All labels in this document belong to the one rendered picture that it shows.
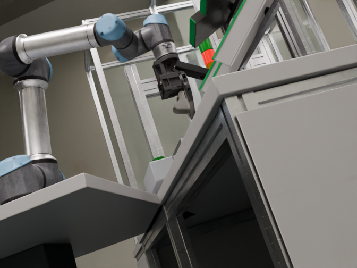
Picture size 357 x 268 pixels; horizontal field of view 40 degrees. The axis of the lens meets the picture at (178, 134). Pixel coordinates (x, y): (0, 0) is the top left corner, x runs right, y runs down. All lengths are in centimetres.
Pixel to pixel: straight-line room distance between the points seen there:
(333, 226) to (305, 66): 23
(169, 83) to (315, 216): 90
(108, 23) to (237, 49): 53
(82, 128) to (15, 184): 351
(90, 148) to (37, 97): 321
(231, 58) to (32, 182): 75
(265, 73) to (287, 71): 3
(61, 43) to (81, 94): 354
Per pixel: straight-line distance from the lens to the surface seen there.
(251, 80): 69
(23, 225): 110
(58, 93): 520
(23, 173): 149
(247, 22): 106
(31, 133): 166
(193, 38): 130
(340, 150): 70
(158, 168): 138
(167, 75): 148
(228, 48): 103
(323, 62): 75
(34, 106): 169
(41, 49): 158
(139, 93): 264
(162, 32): 155
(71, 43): 153
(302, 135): 69
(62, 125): 508
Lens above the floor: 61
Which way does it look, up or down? 17 degrees up
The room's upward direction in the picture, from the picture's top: 19 degrees counter-clockwise
